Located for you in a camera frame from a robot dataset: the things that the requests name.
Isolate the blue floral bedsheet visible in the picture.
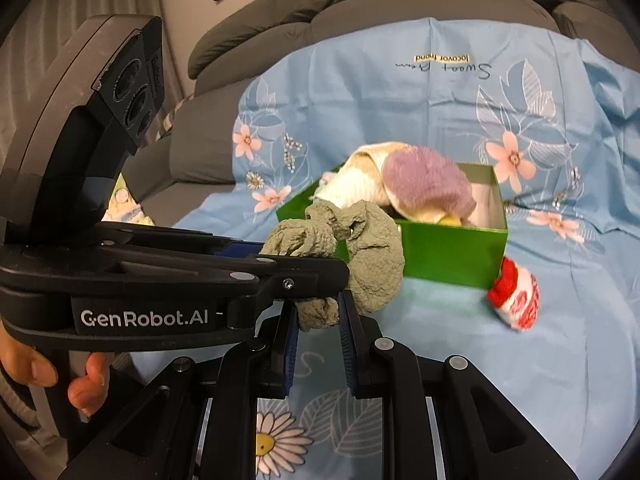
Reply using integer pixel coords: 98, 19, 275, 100
170, 17, 640, 480

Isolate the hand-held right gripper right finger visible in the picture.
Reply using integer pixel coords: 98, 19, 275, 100
336, 289, 581, 480

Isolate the sage green cloth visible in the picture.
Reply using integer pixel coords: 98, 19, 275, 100
262, 200, 406, 332

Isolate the red and white sock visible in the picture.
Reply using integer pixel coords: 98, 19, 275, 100
483, 255, 542, 332

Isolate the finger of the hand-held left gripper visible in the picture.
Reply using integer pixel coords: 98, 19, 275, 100
107, 254, 352, 312
100, 224, 268, 261

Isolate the green cardboard box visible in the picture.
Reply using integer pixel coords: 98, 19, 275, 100
276, 160, 510, 291

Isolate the cream fuzzy cloth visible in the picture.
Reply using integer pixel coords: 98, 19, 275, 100
312, 141, 426, 212

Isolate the patterned cushion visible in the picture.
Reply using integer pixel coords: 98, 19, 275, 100
102, 172, 156, 229

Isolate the purple fuzzy cloth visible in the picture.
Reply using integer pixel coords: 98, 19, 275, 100
382, 145, 479, 222

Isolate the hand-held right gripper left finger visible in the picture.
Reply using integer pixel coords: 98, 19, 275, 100
60, 304, 299, 480

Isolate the person's left hand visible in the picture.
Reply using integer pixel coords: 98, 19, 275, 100
0, 317, 109, 417

